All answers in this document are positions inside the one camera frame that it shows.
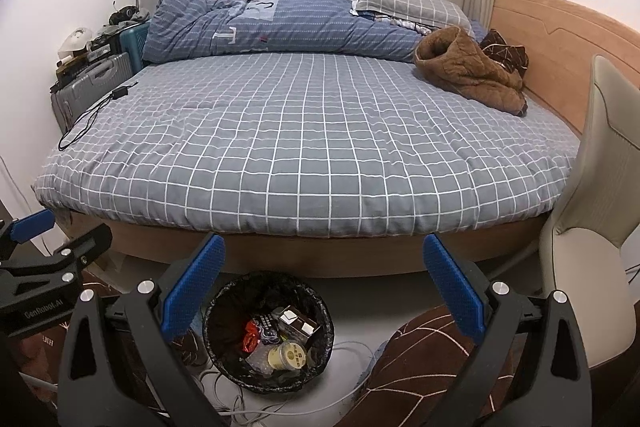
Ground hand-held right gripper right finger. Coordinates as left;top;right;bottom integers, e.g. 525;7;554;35
422;232;593;427

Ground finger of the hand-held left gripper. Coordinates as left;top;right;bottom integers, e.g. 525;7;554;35
0;208;57;268
0;223;113;303

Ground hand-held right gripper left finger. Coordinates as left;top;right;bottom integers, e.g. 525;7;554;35
56;233;226;427

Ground black-lined trash bin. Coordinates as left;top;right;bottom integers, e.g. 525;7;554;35
202;272;335;395

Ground red plastic bag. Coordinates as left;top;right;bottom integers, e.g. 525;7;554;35
243;322;261;353

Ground cream yoghurt cup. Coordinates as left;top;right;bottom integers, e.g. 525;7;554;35
267;341;308;372

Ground brown chocolate box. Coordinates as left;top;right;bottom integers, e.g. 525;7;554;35
277;306;323;343

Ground beige chair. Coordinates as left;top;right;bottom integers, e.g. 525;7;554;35
540;54;640;370

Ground grey suitcase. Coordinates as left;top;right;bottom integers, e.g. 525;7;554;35
50;53;133;132

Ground stack of dark boxes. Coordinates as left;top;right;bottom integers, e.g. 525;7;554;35
55;34;121;78

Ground bed with grey checked sheet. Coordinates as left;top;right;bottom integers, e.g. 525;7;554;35
34;52;583;278

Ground white round object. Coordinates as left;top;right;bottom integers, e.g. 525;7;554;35
60;27;93;58

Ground teal suitcase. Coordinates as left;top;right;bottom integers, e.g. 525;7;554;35
119;23;151;75

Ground brown fleece jacket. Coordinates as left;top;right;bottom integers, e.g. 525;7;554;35
414;26;526;115

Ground pile of dark items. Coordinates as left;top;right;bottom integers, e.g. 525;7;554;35
109;4;151;26

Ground dark brown patterned cloth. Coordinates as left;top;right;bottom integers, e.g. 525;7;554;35
479;29;530;78

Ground wooden headboard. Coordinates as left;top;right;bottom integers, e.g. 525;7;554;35
487;0;640;148

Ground blue plaid cloth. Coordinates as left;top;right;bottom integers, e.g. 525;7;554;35
350;9;441;35

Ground blue quilt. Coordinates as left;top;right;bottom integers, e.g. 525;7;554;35
141;0;426;64

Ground white floor cables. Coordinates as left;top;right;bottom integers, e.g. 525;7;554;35
197;339;381;427

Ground black charger cable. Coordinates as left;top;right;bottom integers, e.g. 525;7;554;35
57;82;141;152

